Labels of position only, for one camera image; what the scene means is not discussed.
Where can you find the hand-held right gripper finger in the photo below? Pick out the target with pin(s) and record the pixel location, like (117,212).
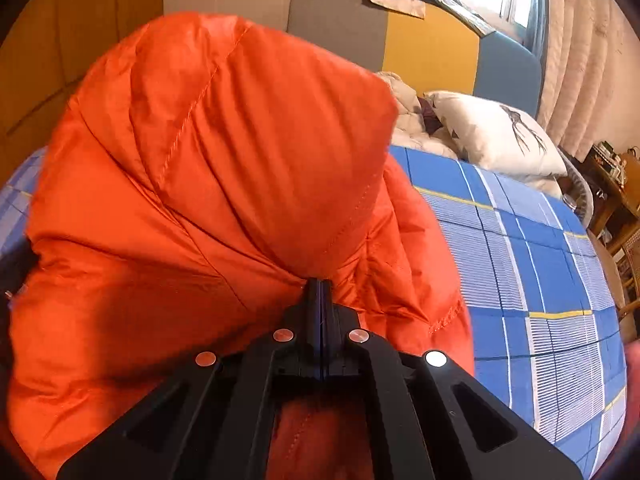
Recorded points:
(315,320)
(327,320)

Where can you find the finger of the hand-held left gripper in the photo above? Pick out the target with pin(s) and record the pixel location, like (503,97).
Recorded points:
(17,275)

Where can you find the orange down jacket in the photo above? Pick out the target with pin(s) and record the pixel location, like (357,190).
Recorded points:
(200,160)

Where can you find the blue plaid bed sheet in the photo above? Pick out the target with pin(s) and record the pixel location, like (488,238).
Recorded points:
(525,260)

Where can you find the beige quilted blanket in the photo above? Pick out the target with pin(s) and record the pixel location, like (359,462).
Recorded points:
(405,110)

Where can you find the dark maroon cloth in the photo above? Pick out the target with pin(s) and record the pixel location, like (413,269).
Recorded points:
(429,107)

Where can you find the white pillow with deer print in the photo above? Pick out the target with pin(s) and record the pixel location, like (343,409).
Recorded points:
(480,125)

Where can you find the grey woven basket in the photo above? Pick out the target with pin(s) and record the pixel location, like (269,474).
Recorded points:
(580,190)

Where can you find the grey yellow blue headboard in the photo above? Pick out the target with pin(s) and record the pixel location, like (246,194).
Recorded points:
(430,50)

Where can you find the rattan chair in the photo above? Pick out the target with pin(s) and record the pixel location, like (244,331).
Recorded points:
(631,270)

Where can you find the cluttered wooden desk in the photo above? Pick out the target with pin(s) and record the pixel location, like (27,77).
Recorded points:
(617,185)

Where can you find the crumpled cloth on headboard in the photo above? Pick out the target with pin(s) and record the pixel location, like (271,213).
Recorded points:
(455,5)

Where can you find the beige patterned curtain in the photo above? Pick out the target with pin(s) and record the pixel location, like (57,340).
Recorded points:
(585,50)

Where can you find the blue curtain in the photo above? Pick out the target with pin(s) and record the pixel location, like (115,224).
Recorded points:
(537,10)

